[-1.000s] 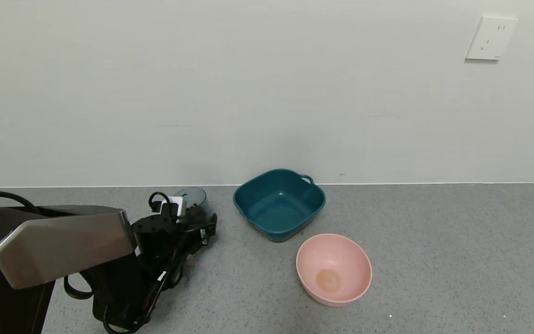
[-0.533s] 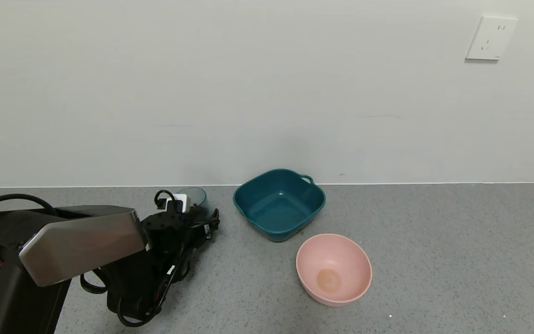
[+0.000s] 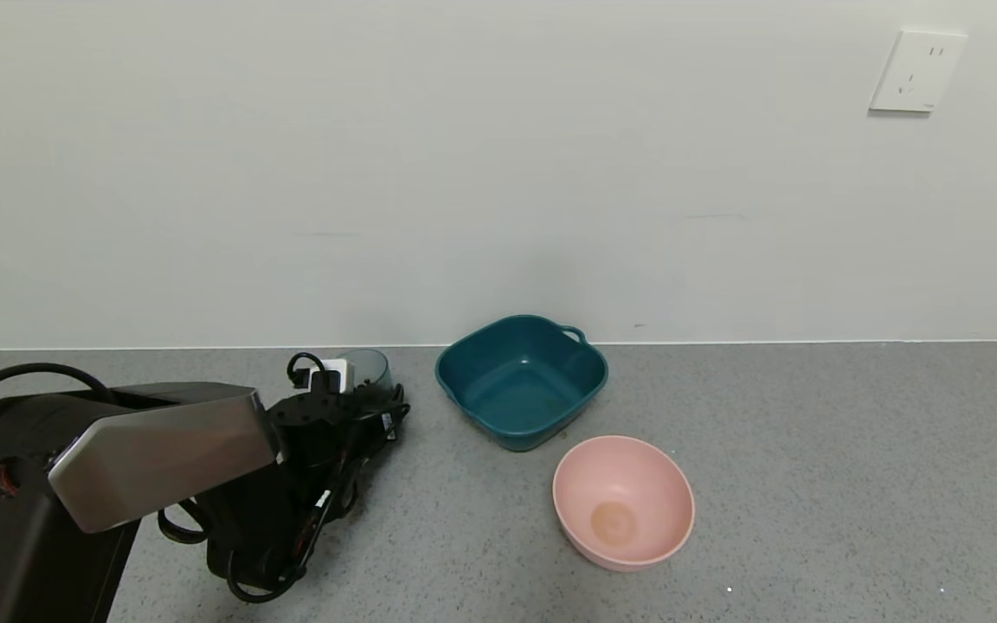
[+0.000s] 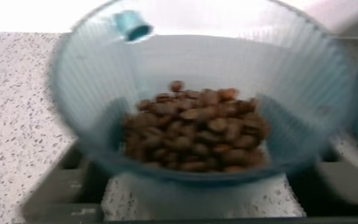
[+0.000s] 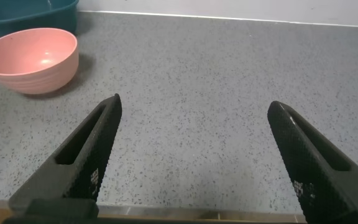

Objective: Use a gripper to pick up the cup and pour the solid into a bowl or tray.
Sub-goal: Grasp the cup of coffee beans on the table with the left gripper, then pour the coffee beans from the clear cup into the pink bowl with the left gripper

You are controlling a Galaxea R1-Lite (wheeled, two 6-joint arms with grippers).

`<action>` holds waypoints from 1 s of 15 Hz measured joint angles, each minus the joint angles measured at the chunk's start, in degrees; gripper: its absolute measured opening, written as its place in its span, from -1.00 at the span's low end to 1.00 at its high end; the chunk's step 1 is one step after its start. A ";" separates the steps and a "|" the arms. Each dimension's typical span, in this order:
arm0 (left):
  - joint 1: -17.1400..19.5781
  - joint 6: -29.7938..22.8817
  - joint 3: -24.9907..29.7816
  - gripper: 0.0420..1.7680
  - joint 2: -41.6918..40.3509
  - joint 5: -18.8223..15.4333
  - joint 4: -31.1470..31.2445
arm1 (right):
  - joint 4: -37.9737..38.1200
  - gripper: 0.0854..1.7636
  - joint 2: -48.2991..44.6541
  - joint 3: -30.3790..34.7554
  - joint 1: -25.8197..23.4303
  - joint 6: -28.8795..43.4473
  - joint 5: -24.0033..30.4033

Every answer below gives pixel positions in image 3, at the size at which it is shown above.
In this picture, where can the white wall socket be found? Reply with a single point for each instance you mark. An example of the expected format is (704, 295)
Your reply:
(918, 73)

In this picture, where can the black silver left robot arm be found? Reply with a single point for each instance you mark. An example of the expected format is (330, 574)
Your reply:
(161, 450)

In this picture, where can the teal square plastic basin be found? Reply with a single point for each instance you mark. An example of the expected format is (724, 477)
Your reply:
(520, 389)

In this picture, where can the pink plastic bowl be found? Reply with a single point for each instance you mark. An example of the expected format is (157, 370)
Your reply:
(624, 497)

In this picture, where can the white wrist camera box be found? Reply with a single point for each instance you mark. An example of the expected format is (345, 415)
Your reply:
(334, 372)

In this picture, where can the translucent blue ribbed plastic cup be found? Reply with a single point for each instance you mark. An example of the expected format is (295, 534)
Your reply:
(370, 368)

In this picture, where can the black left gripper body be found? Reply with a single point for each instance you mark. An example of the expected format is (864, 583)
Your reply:
(387, 421)

